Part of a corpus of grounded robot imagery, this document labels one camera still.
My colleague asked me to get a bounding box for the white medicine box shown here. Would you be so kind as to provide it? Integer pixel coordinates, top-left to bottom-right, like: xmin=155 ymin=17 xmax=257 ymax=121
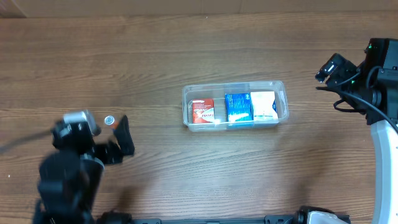
xmin=250 ymin=91 xmax=279 ymax=121

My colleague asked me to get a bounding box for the clear plastic container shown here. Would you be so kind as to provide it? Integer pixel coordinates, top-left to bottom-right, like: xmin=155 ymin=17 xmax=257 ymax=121
xmin=182 ymin=80 xmax=289 ymax=132

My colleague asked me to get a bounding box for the orange vitamin tube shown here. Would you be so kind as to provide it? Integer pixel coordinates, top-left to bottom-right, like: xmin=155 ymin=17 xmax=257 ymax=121
xmin=104 ymin=115 xmax=119 ymax=130

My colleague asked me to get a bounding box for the red Panadol box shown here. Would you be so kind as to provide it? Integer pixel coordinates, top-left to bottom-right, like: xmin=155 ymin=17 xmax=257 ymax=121
xmin=192 ymin=98 xmax=215 ymax=124

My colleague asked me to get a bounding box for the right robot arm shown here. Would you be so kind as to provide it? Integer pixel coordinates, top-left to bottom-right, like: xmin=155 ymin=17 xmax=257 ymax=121
xmin=315 ymin=38 xmax=397 ymax=224

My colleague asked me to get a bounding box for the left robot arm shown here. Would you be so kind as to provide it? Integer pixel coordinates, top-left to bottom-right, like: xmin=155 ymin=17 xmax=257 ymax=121
xmin=33 ymin=111 xmax=135 ymax=223

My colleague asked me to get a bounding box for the blue VapoDrops box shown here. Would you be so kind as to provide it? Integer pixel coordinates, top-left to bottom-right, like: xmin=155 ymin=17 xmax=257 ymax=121
xmin=225 ymin=93 xmax=253 ymax=123

